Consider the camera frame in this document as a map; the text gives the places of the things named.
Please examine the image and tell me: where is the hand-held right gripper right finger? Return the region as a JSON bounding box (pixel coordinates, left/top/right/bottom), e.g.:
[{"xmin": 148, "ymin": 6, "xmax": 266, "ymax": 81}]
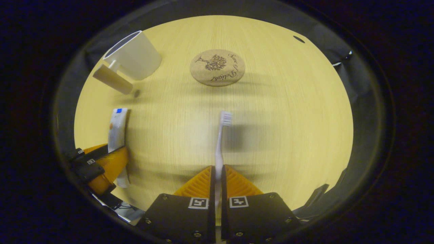
[{"xmin": 221, "ymin": 165, "xmax": 302, "ymax": 244}]

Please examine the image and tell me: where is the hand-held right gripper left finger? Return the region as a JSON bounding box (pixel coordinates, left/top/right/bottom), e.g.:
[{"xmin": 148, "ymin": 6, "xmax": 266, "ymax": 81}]
[{"xmin": 137, "ymin": 165, "xmax": 216, "ymax": 244}]

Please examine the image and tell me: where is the white toothpaste tube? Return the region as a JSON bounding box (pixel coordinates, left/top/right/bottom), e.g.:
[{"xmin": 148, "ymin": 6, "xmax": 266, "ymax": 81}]
[{"xmin": 108, "ymin": 108, "xmax": 131, "ymax": 188}]

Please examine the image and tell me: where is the white toothbrush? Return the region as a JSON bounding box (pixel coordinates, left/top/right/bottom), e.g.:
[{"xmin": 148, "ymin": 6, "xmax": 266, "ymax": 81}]
[{"xmin": 215, "ymin": 111, "xmax": 233, "ymax": 210}]

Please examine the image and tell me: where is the white cup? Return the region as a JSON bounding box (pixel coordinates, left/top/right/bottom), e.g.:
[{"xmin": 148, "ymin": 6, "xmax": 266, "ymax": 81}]
[{"xmin": 92, "ymin": 30, "xmax": 162, "ymax": 95}]

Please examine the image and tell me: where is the round cork coaster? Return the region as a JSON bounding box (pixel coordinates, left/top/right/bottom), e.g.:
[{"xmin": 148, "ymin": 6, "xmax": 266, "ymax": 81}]
[{"xmin": 190, "ymin": 49, "xmax": 245, "ymax": 87}]

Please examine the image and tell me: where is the wooden desktop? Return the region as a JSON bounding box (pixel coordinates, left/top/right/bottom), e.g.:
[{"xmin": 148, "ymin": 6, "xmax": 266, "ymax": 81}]
[{"xmin": 74, "ymin": 15, "xmax": 354, "ymax": 226}]

